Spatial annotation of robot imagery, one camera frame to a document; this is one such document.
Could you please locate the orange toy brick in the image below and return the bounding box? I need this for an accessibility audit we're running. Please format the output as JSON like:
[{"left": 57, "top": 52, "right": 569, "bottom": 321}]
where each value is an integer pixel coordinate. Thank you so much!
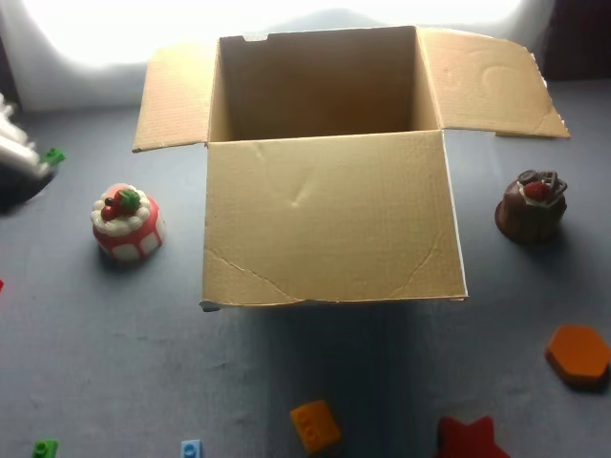
[{"left": 289, "top": 399, "right": 343, "bottom": 455}]

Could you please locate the green toy brick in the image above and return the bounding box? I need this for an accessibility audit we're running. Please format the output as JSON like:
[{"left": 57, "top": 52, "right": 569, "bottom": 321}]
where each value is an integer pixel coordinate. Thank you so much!
[
  {"left": 40, "top": 147, "right": 68, "bottom": 169},
  {"left": 32, "top": 437, "right": 61, "bottom": 458}
]

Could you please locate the white backdrop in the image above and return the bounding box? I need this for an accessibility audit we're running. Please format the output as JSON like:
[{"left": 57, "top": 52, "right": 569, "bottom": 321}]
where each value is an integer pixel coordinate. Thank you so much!
[{"left": 0, "top": 0, "right": 555, "bottom": 114}]

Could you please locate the chocolate toy cake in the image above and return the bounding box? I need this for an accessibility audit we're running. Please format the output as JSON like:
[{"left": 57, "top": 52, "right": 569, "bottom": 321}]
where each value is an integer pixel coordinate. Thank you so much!
[{"left": 494, "top": 169, "right": 569, "bottom": 244}]

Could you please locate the orange hexagon block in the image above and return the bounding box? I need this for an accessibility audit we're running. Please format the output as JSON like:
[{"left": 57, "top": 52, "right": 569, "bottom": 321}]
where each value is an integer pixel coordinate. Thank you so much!
[{"left": 545, "top": 324, "right": 611, "bottom": 390}]

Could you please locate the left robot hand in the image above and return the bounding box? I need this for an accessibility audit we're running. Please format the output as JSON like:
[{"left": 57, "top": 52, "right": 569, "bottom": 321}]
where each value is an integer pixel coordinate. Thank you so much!
[{"left": 0, "top": 93, "right": 52, "bottom": 180}]

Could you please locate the dark background panel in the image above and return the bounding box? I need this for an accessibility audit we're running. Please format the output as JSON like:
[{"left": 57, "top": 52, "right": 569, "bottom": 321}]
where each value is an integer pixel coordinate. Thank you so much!
[
  {"left": 543, "top": 0, "right": 611, "bottom": 82},
  {"left": 0, "top": 35, "right": 23, "bottom": 114}
]

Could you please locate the pink strawberry toy cake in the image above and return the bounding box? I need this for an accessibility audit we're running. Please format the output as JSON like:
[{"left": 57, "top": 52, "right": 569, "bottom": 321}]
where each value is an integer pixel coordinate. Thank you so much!
[{"left": 91, "top": 183, "right": 167, "bottom": 262}]

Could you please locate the grey table cloth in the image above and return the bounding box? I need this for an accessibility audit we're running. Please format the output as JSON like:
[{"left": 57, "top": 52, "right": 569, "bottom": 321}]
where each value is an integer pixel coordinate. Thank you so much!
[{"left": 0, "top": 78, "right": 611, "bottom": 458}]

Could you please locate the cardboard box with flaps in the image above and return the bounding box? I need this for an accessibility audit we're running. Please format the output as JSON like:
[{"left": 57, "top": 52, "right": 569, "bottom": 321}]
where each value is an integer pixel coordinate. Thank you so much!
[{"left": 132, "top": 24, "right": 572, "bottom": 314}]

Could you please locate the red star block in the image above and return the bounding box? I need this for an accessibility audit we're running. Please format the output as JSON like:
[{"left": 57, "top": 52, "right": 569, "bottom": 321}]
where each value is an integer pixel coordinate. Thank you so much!
[{"left": 434, "top": 414, "right": 512, "bottom": 458}]

